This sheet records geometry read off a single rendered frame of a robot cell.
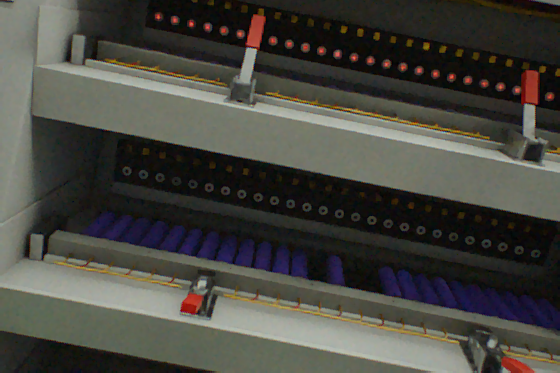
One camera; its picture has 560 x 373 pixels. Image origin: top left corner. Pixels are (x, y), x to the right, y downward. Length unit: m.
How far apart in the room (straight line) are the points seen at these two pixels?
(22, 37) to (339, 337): 0.39
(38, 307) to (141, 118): 0.19
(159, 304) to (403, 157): 0.26
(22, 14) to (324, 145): 0.29
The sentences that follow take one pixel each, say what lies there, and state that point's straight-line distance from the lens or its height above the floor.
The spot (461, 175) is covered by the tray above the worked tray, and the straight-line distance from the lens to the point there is 0.47.
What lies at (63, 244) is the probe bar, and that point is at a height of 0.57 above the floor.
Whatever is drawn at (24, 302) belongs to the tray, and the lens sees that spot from 0.50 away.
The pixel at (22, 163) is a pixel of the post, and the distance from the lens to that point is 0.50.
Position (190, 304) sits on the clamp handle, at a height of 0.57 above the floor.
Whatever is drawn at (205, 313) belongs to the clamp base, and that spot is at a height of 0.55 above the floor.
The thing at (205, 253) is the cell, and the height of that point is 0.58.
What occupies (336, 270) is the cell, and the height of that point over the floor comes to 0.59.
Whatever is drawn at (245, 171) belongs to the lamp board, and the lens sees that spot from 0.59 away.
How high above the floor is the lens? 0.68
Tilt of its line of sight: 1 degrees up
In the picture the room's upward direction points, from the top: 11 degrees clockwise
